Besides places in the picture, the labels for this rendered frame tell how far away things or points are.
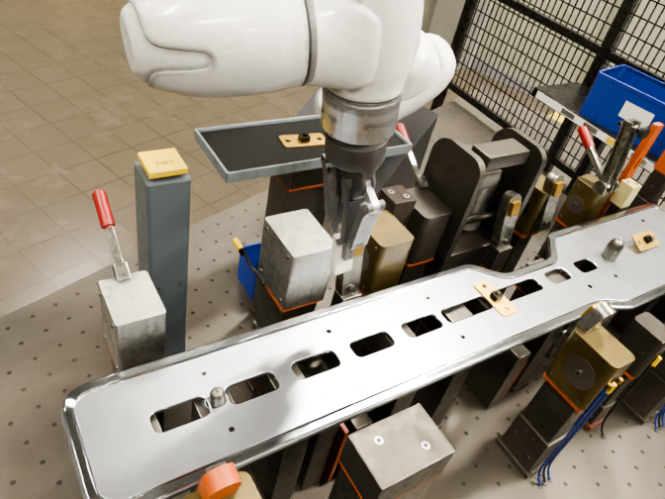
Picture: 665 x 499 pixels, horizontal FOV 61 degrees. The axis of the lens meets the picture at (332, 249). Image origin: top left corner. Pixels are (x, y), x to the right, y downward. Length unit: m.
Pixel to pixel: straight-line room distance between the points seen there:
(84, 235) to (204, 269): 1.26
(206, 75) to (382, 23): 0.17
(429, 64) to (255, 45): 0.98
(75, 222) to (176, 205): 1.75
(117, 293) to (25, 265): 1.66
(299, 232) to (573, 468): 0.75
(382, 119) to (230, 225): 0.95
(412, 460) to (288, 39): 0.51
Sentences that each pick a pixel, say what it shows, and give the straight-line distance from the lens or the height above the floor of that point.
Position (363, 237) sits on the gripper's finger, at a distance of 0.74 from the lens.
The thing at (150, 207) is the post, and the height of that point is 1.10.
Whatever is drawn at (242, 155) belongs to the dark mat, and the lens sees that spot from 0.94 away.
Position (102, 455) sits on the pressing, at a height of 1.00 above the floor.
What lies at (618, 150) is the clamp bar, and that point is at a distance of 1.39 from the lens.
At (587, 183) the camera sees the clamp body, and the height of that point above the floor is 1.05.
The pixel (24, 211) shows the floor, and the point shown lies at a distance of 2.75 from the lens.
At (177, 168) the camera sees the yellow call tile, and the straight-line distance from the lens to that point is 0.90.
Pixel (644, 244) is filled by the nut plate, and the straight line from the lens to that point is 1.40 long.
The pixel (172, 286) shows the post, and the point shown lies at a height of 0.92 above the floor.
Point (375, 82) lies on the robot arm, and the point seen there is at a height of 1.43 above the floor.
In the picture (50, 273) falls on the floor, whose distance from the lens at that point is 2.44.
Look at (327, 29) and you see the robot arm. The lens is 0.56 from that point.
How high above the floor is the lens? 1.66
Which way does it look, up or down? 40 degrees down
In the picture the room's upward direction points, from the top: 14 degrees clockwise
